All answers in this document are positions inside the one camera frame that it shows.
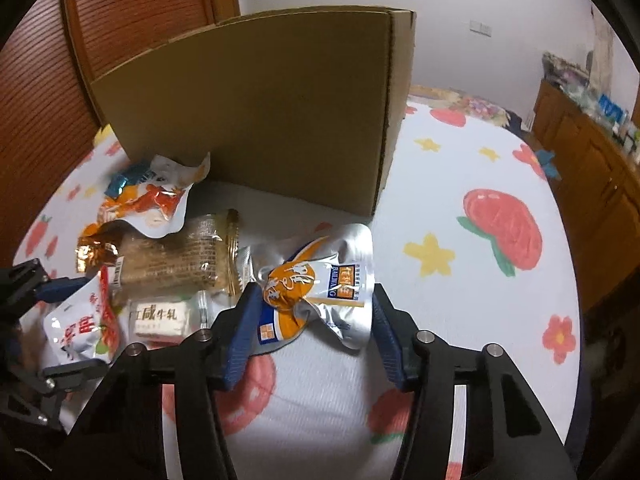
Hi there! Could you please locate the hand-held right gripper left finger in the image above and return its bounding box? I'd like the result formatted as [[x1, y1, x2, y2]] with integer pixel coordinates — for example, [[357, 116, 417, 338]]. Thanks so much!
[[50, 282, 266, 480]]

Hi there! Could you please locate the white nougat candy pack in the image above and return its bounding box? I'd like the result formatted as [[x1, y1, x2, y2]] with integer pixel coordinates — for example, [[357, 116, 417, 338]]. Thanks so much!
[[127, 296, 203, 345]]

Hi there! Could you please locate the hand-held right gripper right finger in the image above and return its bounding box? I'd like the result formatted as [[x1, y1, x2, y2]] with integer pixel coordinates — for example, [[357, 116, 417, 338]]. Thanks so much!
[[370, 282, 576, 480]]

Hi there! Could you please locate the shiny teal foil packet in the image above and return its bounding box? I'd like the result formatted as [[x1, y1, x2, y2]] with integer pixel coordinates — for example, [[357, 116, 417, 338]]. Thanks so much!
[[104, 167, 151, 198]]

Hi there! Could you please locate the floral quilt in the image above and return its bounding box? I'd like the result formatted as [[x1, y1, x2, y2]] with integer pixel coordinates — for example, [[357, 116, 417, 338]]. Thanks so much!
[[410, 85, 523, 133]]

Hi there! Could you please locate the clear-wrapped brown bread packet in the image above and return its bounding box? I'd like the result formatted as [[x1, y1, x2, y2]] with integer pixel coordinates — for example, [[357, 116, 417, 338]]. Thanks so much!
[[112, 210, 241, 297]]

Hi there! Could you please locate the red and white snack packet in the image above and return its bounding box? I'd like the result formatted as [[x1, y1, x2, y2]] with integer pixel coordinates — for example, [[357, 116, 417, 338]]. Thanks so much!
[[44, 267, 123, 366]]

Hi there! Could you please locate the silver and orange snack packet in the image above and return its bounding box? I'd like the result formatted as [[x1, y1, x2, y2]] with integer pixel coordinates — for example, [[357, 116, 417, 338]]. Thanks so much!
[[248, 223, 375, 356]]

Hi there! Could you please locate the beige hanging cloth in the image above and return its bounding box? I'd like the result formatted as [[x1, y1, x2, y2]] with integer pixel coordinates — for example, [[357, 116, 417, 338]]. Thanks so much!
[[594, 7, 617, 83]]

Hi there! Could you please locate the wooden cabinet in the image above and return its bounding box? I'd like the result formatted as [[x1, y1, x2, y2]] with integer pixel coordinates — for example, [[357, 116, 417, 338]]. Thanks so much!
[[530, 80, 640, 311]]

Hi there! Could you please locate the white packet with orange print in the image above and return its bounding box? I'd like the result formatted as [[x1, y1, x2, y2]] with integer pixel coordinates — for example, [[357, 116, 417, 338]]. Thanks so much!
[[100, 152, 212, 238]]

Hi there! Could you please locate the small blue toy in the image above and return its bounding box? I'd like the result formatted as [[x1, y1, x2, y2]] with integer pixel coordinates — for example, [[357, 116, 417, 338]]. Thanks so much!
[[536, 151, 562, 179]]

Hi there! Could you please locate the gold foil snack packet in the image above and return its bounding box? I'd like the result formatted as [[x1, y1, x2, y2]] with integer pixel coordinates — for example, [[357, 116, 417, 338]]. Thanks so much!
[[76, 222, 123, 276]]

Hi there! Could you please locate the brown cardboard box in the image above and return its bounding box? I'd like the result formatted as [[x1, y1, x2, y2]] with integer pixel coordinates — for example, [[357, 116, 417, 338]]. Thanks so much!
[[89, 6, 417, 218]]

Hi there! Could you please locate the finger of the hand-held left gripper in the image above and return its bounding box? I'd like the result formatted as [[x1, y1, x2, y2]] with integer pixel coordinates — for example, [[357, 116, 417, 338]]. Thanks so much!
[[0, 259, 88, 311], [15, 359, 110, 423]]

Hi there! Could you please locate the wooden slatted wardrobe door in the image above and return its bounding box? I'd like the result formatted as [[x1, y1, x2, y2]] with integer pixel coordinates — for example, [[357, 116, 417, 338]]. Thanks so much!
[[0, 0, 241, 271]]

